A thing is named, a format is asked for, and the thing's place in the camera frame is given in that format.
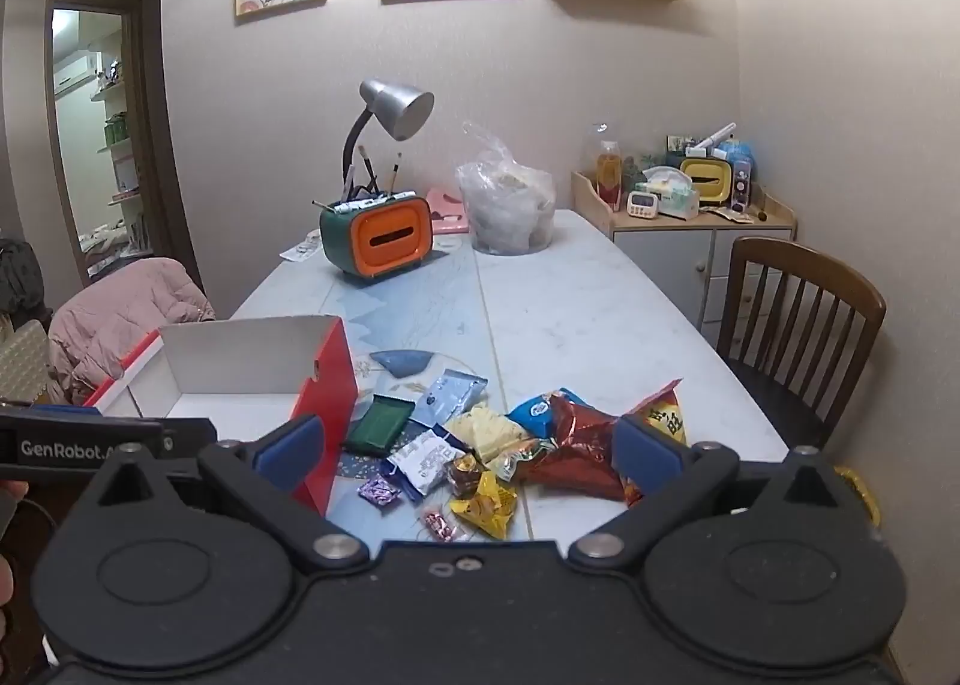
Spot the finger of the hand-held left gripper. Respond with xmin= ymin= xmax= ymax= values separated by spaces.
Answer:
xmin=161 ymin=418 xmax=219 ymax=461

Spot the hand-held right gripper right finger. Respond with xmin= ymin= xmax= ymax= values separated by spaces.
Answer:
xmin=568 ymin=415 xmax=875 ymax=572

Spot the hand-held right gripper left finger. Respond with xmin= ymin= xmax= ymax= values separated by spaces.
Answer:
xmin=75 ymin=415 xmax=370 ymax=572

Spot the red yellow snack packet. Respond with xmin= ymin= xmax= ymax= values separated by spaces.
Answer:
xmin=621 ymin=379 xmax=688 ymax=507

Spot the shiny red cookie packet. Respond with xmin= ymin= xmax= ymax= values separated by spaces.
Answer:
xmin=516 ymin=391 xmax=625 ymax=503

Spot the red and white cardboard box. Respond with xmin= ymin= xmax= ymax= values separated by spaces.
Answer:
xmin=82 ymin=313 xmax=359 ymax=517

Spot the purple candy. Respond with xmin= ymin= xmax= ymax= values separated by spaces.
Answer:
xmin=358 ymin=472 xmax=401 ymax=507

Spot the pale yellow snack packet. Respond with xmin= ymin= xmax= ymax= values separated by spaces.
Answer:
xmin=446 ymin=406 xmax=542 ymax=485

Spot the green snack packet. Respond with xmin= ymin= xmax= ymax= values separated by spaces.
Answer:
xmin=344 ymin=394 xmax=416 ymax=458

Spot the beige knitted sofa cover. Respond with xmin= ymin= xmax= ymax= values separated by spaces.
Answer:
xmin=0 ymin=320 xmax=50 ymax=402

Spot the blue cookie packet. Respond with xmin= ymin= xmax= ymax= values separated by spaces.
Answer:
xmin=505 ymin=391 xmax=560 ymax=440

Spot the pink padded jacket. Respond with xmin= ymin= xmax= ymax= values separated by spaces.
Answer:
xmin=46 ymin=256 xmax=219 ymax=405

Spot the white blue snack packet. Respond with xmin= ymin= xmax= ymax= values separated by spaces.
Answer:
xmin=385 ymin=427 xmax=468 ymax=503

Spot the small yellow snack packet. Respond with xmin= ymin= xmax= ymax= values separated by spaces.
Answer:
xmin=449 ymin=470 xmax=519 ymax=543

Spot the light blue sachet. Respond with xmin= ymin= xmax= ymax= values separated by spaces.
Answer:
xmin=414 ymin=368 xmax=489 ymax=429

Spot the dark clothes pile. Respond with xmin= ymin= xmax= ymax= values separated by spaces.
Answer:
xmin=0 ymin=238 xmax=47 ymax=315

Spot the brown wrapped candy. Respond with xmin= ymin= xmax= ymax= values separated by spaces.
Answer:
xmin=446 ymin=452 xmax=485 ymax=499

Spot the white wooden cabinet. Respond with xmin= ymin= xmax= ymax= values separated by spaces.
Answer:
xmin=571 ymin=169 xmax=798 ymax=350

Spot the wooden chair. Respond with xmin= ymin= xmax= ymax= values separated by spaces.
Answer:
xmin=715 ymin=235 xmax=888 ymax=447

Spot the yellow object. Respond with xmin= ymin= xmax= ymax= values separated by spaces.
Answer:
xmin=832 ymin=465 xmax=883 ymax=529

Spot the green orange desk organizer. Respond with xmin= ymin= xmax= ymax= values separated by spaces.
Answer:
xmin=319 ymin=190 xmax=435 ymax=285

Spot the green white tissue pack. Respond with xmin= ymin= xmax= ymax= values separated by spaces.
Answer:
xmin=644 ymin=166 xmax=699 ymax=222

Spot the yellow green tissue box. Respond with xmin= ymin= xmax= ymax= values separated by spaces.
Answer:
xmin=678 ymin=155 xmax=733 ymax=210

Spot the orange drink bottle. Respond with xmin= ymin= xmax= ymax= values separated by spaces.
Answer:
xmin=595 ymin=122 xmax=624 ymax=207

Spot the clear plastic bag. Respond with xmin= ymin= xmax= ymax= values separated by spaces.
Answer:
xmin=455 ymin=119 xmax=558 ymax=258

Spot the purple white small device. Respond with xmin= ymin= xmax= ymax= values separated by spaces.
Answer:
xmin=730 ymin=158 xmax=754 ymax=213

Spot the pink box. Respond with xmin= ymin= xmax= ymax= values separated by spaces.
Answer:
xmin=427 ymin=185 xmax=470 ymax=235

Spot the white tube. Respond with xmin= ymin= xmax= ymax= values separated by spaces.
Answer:
xmin=685 ymin=121 xmax=739 ymax=158

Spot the silver desk lamp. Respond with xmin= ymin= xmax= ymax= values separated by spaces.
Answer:
xmin=341 ymin=79 xmax=436 ymax=206

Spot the brown door frame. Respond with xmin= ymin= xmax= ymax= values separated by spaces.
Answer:
xmin=44 ymin=0 xmax=205 ymax=290

